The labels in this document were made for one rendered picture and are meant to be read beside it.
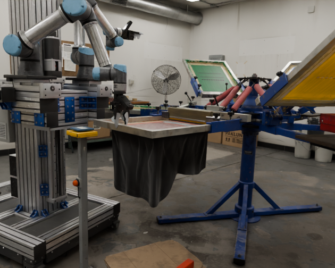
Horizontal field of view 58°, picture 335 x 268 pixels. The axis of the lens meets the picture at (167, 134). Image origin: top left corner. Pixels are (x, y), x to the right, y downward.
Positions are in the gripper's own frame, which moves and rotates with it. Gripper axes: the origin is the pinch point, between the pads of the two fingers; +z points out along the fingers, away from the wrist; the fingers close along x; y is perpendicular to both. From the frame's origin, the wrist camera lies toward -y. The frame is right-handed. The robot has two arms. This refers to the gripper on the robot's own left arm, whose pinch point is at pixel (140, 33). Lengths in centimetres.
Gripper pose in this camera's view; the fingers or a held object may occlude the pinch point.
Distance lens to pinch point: 286.9
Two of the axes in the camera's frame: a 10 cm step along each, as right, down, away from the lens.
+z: 8.0, -0.7, 5.9
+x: 5.9, 2.8, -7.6
